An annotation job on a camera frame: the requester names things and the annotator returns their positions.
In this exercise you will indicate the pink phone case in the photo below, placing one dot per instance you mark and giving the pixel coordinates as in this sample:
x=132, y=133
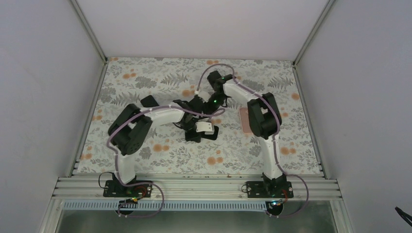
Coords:
x=244, y=120

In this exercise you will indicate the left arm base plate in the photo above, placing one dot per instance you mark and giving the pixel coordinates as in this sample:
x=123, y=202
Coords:
x=115, y=189

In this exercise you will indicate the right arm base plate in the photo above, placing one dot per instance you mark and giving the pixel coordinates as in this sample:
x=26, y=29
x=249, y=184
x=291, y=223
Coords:
x=259, y=189

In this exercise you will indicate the aluminium rail frame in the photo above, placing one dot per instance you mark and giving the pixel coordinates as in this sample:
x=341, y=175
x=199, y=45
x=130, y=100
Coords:
x=195, y=188

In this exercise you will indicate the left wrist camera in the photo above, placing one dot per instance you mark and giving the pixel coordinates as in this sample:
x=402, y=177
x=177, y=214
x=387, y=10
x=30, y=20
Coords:
x=205, y=127

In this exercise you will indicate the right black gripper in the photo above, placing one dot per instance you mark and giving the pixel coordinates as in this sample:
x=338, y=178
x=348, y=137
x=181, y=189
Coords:
x=196, y=105

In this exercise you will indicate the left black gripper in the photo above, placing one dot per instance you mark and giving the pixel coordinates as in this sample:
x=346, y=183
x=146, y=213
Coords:
x=196, y=135

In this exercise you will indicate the blue smartphone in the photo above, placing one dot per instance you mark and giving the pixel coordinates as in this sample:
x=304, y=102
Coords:
x=149, y=101

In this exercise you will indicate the grey slotted cable duct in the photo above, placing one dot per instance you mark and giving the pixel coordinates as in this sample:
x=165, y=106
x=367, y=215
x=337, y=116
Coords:
x=173, y=205

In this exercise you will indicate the floral tablecloth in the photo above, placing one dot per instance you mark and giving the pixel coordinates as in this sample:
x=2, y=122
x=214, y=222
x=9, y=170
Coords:
x=165, y=150

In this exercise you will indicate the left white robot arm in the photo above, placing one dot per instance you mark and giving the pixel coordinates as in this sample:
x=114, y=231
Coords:
x=129, y=131

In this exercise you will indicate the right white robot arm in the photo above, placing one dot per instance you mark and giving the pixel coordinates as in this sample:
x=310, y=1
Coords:
x=263, y=115

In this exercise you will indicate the black object at edge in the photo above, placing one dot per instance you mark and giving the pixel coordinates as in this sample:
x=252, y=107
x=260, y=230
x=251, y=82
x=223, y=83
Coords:
x=406, y=217

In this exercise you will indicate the black phone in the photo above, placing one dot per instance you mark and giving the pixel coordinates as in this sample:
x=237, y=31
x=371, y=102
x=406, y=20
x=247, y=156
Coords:
x=193, y=136

